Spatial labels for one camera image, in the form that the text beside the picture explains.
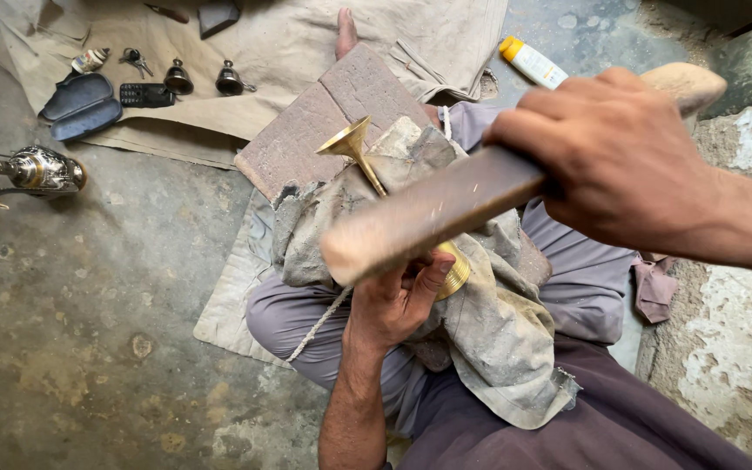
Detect dark metal block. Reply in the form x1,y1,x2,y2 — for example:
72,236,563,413
196,0,242,40

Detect pink rag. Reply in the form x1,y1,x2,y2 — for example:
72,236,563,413
630,252,679,325

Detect dark hand tool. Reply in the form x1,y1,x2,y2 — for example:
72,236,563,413
144,3,190,25

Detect open blue glasses case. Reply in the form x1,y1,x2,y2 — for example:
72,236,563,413
38,72,124,143

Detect ornate silver ewer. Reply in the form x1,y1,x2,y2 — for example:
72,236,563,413
0,144,88,210

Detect person's foot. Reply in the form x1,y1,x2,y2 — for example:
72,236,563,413
334,7,359,61

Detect dark metal bell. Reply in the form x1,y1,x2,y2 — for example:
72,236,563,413
214,59,259,97
162,57,195,97

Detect white bottle with yellow cap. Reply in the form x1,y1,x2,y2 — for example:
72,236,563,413
499,35,570,91

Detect person's lilac trousers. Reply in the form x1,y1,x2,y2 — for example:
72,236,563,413
245,101,638,440

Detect bunch of keys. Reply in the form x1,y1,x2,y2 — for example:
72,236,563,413
118,47,155,80

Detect white rope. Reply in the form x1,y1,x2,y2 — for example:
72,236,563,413
284,285,355,364

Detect grey dirty rag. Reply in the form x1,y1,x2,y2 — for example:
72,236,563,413
271,116,581,431

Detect person's dark brown shirt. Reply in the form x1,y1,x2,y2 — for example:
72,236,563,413
381,333,752,470

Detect reddish paving brick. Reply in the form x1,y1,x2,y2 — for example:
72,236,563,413
234,42,433,204

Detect large metal file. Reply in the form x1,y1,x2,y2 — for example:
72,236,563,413
319,62,729,288

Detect small beige mat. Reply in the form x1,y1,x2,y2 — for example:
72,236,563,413
192,188,325,368

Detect person's left hand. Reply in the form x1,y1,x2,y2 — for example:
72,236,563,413
348,251,457,354

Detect brass goblet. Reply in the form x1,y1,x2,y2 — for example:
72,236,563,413
315,115,472,302

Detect person's right hand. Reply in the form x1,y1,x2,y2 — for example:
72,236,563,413
483,66,722,255

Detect large beige floor cloth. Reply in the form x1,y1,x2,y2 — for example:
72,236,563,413
0,0,509,172

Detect black keypad phone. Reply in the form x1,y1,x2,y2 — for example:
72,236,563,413
119,82,176,110

